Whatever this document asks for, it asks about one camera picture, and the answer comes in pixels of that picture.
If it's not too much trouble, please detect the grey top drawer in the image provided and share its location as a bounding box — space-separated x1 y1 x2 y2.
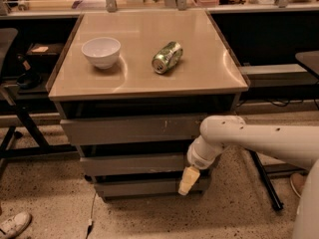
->
61 114 206 145

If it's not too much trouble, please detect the black chair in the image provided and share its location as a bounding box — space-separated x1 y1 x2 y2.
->
0 28 76 172

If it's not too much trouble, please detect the white floor cable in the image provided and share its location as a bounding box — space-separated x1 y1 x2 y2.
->
85 192 98 239

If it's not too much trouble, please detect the black box on shelf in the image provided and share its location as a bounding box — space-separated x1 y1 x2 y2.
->
26 43 64 73

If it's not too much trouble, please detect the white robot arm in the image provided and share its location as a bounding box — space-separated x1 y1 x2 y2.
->
178 116 319 239

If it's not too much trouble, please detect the black table leg frame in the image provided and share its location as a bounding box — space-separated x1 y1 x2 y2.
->
249 150 306 211

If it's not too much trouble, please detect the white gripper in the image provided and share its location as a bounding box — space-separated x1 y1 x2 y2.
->
178 144 216 195

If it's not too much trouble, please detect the green soda can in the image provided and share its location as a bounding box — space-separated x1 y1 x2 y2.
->
152 42 183 75

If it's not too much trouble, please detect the grey bottom drawer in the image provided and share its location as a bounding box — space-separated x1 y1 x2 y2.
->
94 175 212 198

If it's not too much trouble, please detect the white bowl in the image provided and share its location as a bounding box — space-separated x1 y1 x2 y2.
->
81 37 121 69

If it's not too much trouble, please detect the tan shoe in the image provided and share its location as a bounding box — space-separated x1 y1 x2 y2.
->
290 173 306 197

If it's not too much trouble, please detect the black side table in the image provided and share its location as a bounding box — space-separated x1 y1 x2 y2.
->
295 51 319 79

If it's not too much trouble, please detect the white sneaker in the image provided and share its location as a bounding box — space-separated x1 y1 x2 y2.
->
0 212 32 239

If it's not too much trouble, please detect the grey drawer cabinet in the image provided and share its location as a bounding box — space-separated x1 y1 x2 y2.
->
45 9 250 203

